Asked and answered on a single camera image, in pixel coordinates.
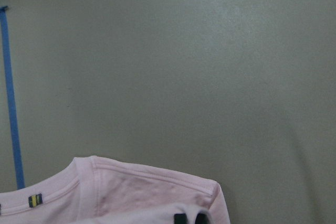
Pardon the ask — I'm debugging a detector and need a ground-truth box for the pink t-shirt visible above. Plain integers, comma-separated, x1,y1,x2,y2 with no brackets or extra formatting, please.
1,156,230,223

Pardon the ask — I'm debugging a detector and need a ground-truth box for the long vertical blue tape line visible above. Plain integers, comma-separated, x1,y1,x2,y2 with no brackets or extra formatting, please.
1,6,25,190

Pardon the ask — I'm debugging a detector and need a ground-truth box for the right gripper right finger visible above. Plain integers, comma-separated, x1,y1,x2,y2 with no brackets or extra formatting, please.
194,212,209,224

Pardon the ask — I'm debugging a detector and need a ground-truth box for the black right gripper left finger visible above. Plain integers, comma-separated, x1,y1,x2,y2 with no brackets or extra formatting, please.
174,214,187,224

